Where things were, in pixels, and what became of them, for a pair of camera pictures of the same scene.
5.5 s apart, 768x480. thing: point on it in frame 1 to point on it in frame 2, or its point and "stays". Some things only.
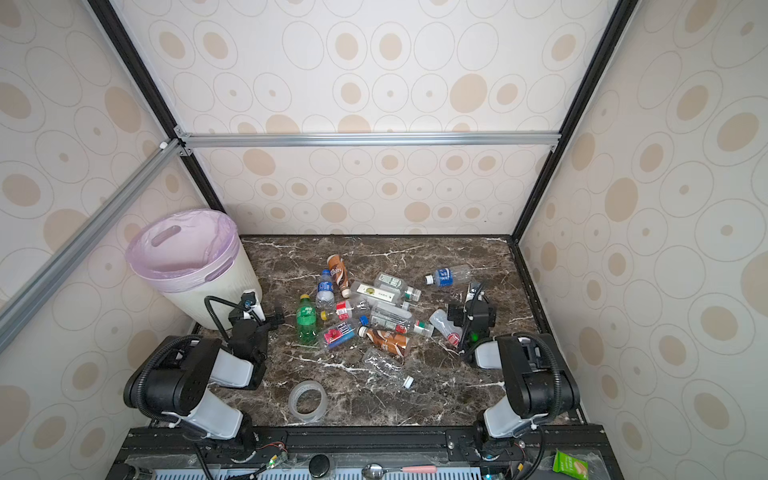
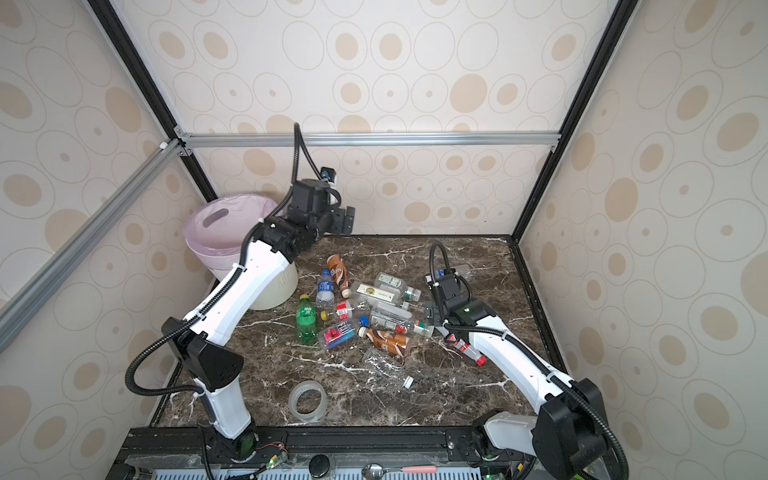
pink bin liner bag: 180,250 to 218,225
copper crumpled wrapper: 392,342 stays
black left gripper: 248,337 to 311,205
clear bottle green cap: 423,328 stays
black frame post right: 623,17 stays
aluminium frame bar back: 369,139 stays
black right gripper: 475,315 to 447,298
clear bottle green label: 389,280 stays
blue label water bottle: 325,301 stays
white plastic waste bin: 195,258 to 281,292
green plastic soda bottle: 306,322 stays
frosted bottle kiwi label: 376,292 stays
